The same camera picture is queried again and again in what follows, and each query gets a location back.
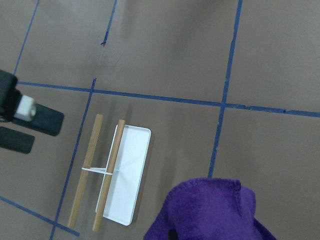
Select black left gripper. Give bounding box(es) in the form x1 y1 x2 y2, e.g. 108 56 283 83
0 70 64 154

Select purple microfibre towel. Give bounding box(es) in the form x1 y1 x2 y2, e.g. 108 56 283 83
143 178 275 240

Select left wooden rack rod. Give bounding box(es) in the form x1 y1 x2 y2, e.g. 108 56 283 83
67 114 104 229

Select wooden rack rod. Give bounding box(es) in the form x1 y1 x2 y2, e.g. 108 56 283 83
67 114 104 229
92 119 126 232

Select white metal rack crossbar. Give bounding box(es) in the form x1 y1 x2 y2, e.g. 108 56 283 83
81 167 119 176

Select right wooden rack rod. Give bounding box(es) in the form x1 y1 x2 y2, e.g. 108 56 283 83
92 119 126 232

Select white rack base tray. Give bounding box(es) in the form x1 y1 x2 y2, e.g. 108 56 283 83
103 125 151 226

